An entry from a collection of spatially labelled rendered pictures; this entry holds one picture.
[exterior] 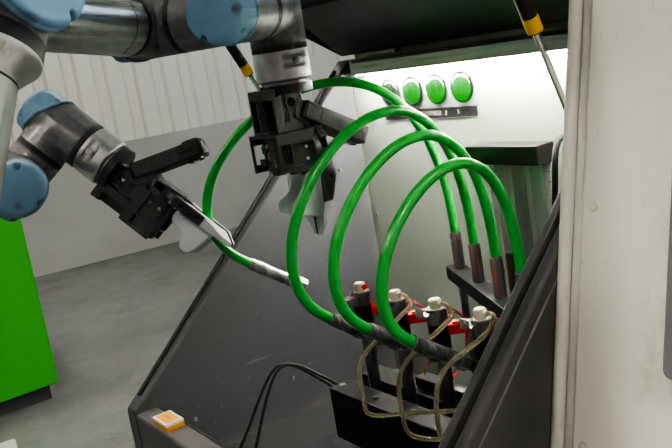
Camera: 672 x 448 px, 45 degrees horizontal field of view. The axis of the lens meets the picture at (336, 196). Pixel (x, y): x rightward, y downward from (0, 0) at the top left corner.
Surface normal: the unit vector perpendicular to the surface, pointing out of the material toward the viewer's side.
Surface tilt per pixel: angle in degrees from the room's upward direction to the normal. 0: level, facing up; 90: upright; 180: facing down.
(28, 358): 90
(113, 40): 134
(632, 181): 76
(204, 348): 90
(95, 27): 115
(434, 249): 90
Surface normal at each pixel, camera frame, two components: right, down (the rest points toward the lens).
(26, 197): 0.33, 0.09
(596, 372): -0.81, -0.01
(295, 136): 0.59, 0.04
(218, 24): -0.39, 0.22
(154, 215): -0.03, -0.05
